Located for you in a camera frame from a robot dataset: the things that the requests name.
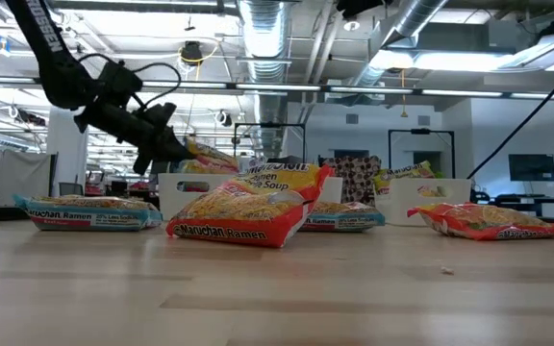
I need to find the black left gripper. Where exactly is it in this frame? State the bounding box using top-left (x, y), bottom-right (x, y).
top-left (73, 101), bottom-right (196, 177)

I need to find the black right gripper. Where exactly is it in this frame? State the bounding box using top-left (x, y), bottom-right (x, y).
top-left (337, 0), bottom-right (393, 19)

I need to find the orange chicken Maruchan noodle pack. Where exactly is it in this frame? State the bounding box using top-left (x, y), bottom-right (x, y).
top-left (165, 161), bottom-right (336, 249)
top-left (406, 201), bottom-right (554, 241)

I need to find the white plastic bin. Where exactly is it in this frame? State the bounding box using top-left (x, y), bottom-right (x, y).
top-left (315, 176), bottom-right (344, 204)
top-left (157, 172), bottom-right (233, 221)
top-left (377, 177), bottom-right (474, 227)

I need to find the white square column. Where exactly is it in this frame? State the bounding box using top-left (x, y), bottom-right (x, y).
top-left (45, 108), bottom-right (90, 196)

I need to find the long linear ceiling light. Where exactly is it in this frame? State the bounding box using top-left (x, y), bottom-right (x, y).
top-left (0, 74), bottom-right (554, 102)

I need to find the grey cloth partition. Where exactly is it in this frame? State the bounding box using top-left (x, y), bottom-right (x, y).
top-left (0, 149), bottom-right (60, 203)

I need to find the dark polka-dot bag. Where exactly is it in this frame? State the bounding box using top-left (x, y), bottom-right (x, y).
top-left (322, 154), bottom-right (383, 208)

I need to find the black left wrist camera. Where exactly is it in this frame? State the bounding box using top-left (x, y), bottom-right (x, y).
top-left (135, 101), bottom-right (178, 130)

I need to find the silver spiral air duct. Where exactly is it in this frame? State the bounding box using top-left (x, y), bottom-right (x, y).
top-left (353, 0), bottom-right (451, 90)
top-left (237, 0), bottom-right (291, 160)

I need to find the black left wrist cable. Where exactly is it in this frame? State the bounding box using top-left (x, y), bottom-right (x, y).
top-left (77, 51), bottom-right (183, 111)

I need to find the black gantry frame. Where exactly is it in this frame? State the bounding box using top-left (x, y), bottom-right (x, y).
top-left (233, 122), bottom-right (307, 164)
top-left (388, 128), bottom-right (456, 180)

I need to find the black ceiling dome camera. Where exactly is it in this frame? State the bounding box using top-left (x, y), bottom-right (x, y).
top-left (180, 40), bottom-right (205, 66)

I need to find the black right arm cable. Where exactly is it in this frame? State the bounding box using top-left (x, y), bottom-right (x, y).
top-left (467, 53), bottom-right (554, 180)

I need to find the black wall monitor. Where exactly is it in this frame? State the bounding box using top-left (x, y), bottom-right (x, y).
top-left (507, 153), bottom-right (554, 183)

